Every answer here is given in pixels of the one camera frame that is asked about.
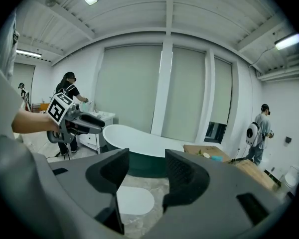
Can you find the person's left forearm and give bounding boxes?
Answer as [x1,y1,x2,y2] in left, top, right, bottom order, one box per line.
[11,108,61,134]

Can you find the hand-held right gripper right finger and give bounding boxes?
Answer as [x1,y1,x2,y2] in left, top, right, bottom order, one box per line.
[162,148,211,215]

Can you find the white ceiling pipes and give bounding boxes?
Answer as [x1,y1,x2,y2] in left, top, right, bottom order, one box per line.
[257,67,299,82]

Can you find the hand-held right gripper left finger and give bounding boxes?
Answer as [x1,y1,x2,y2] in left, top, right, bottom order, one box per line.
[85,148,130,235]

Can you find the white and green bathtub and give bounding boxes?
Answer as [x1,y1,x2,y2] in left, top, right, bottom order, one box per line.
[102,124,185,178]

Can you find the grey marble floor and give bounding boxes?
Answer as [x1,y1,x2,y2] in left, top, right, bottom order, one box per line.
[22,130,296,237]

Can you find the white vanity cabinet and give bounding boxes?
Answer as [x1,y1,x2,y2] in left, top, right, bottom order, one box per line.
[77,110,117,155]

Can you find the white toilet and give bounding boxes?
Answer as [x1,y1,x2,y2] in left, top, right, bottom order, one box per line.
[285,165,299,192]

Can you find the white round backpack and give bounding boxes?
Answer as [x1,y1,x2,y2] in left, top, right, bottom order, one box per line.
[246,122,262,147]

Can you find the white bath mat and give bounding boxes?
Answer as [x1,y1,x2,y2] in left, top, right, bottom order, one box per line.
[117,185,155,215]

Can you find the narrow grey roller blind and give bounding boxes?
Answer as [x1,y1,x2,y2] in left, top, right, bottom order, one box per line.
[209,56,233,125]

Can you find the large cardboard box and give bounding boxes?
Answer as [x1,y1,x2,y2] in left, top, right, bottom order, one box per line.
[229,159,281,192]

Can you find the dark window pane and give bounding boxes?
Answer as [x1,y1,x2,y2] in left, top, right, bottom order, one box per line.
[203,121,227,144]

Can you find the medium grey roller blind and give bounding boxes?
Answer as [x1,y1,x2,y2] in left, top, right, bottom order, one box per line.
[161,46,206,143]

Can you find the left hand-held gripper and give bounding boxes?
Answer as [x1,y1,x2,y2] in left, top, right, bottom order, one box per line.
[45,92,106,144]

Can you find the wide grey roller blind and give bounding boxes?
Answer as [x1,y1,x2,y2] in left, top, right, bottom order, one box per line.
[94,44,163,134]

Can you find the person's grey shirt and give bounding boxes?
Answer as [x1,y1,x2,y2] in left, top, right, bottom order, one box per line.
[0,8,24,144]

